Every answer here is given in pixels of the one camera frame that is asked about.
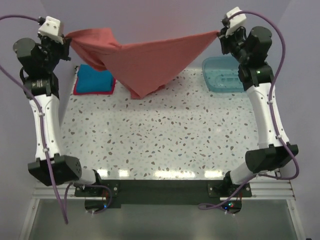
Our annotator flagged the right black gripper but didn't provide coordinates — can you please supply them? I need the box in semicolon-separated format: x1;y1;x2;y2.
217;24;250;64

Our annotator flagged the salmon pink t shirt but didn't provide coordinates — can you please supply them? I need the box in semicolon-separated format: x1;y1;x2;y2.
67;28;218;99

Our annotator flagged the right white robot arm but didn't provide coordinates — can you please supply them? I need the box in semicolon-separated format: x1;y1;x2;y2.
215;26;299;197

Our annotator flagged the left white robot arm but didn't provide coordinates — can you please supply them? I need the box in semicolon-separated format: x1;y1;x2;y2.
13;36;104;196

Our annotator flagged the teal plastic basin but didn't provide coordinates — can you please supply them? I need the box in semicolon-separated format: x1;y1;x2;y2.
202;55;244;93

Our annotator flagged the folded red t shirt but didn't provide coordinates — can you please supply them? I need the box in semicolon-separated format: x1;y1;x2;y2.
72;76;116;96

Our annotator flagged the folded blue t shirt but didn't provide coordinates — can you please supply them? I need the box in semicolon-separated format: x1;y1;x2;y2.
73;64;116;95

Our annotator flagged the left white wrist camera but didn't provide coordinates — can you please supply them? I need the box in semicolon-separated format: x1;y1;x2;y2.
38;16;64;44

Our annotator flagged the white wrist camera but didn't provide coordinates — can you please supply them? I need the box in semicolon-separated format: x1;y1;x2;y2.
38;16;64;44
221;6;247;38

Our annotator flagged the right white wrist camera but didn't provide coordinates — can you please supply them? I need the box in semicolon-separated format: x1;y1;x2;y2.
221;6;247;38

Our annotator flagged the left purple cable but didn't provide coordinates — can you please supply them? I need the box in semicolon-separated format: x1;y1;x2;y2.
0;14;70;225

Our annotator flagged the purple cable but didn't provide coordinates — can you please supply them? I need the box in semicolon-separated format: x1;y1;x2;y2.
0;14;70;225
197;9;300;211

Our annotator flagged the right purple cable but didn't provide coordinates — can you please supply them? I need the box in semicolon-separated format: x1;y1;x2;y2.
197;9;300;211

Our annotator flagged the aluminium frame rail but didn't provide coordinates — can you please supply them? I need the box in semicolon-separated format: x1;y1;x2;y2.
31;177;296;200

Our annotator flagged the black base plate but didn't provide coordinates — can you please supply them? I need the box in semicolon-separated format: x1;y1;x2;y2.
74;179;252;214

